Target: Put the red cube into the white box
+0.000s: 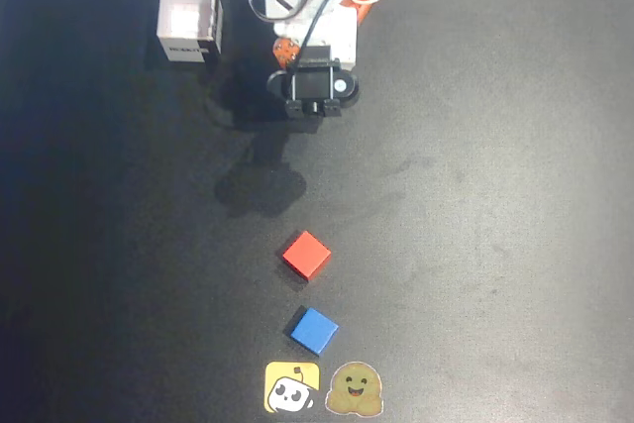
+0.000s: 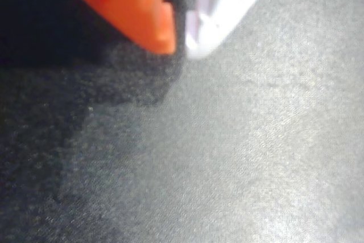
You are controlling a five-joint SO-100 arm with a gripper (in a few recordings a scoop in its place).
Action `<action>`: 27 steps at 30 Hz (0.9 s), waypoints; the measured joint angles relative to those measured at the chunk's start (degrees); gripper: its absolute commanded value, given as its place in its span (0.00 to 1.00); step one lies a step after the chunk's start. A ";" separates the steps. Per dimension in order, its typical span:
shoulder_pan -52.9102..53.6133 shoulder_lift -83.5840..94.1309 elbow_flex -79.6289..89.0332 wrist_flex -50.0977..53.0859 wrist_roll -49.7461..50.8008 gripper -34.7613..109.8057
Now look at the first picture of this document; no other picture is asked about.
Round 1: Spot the blue cube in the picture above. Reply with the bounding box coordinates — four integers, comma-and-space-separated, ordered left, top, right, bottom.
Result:
288, 306, 341, 357

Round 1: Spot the white cardboard box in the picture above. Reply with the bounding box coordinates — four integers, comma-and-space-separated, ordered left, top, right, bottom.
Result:
156, 0, 225, 64

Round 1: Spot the hugging face emoji sticker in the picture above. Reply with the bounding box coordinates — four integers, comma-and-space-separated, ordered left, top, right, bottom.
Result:
323, 361, 386, 418

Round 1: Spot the red cube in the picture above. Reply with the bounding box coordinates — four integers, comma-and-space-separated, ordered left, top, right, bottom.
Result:
281, 230, 333, 282

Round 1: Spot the black gripper-mounted webcam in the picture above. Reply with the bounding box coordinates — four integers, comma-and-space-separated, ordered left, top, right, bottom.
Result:
265, 45, 359, 119

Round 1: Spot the yellow robot face sticker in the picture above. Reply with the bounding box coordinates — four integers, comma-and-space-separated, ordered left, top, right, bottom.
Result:
263, 361, 322, 414

